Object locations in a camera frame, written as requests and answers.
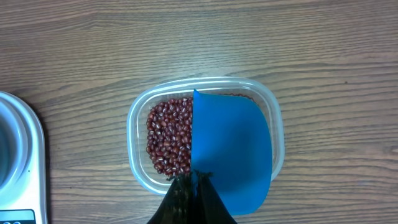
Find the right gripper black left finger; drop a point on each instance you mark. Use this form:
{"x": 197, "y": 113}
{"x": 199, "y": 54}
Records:
{"x": 176, "y": 207}

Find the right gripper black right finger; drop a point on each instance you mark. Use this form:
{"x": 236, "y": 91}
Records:
{"x": 208, "y": 206}

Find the blue plastic scoop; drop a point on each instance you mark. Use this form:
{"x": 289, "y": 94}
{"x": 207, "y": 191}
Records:
{"x": 231, "y": 140}

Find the white digital kitchen scale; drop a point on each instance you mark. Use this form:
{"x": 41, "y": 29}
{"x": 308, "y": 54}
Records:
{"x": 23, "y": 193}

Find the teal blue bowl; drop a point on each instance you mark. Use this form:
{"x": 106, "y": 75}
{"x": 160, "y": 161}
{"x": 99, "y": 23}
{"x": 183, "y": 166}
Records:
{"x": 4, "y": 153}

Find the clear plastic food container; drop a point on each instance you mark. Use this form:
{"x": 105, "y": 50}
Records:
{"x": 140, "y": 163}

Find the red adzuki beans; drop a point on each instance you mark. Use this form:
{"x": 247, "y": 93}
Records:
{"x": 169, "y": 136}

